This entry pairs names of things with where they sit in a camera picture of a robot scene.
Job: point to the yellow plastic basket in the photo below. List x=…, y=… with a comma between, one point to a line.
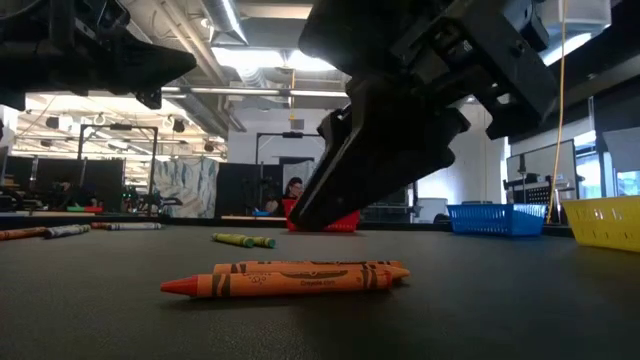
x=605, y=222

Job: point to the red plastic basket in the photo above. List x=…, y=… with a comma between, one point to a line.
x=350, y=222

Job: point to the person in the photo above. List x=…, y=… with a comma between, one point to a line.
x=292, y=192

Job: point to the black table frame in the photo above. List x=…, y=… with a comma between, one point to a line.
x=190, y=220

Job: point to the black equipment cabinet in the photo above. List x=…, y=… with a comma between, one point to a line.
x=390, y=210

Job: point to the red crayon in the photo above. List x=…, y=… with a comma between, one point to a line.
x=100, y=225
x=20, y=233

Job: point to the black partition panel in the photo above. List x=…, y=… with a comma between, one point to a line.
x=100, y=180
x=240, y=185

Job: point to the black table mat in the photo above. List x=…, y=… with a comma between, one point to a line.
x=320, y=325

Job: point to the long ceiling light strip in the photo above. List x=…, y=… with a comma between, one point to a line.
x=240, y=91

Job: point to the orange crayon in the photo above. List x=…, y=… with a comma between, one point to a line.
x=400, y=273
x=280, y=284

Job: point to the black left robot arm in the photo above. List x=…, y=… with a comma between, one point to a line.
x=15, y=45

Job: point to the white bin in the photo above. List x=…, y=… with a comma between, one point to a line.
x=432, y=210

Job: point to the black gantry frame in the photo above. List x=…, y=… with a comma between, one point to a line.
x=135, y=128
x=292, y=135

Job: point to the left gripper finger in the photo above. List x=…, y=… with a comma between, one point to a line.
x=150, y=62
x=150, y=100

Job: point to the blue white patterned curtain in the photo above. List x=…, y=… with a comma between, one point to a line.
x=190, y=185

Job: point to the white crayon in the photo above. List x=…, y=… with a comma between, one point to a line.
x=67, y=231
x=135, y=226

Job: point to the grey whiteboard panel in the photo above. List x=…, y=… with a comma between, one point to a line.
x=542, y=160

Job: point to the yellow green crayon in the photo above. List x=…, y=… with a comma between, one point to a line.
x=232, y=240
x=262, y=242

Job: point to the large rectangular silver duct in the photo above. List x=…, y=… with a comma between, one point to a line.
x=580, y=25

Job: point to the blue plastic basket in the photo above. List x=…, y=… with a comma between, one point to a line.
x=495, y=220

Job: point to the round silver duct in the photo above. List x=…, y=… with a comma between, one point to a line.
x=225, y=20

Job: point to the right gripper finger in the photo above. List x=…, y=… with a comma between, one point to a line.
x=390, y=145
x=332, y=150

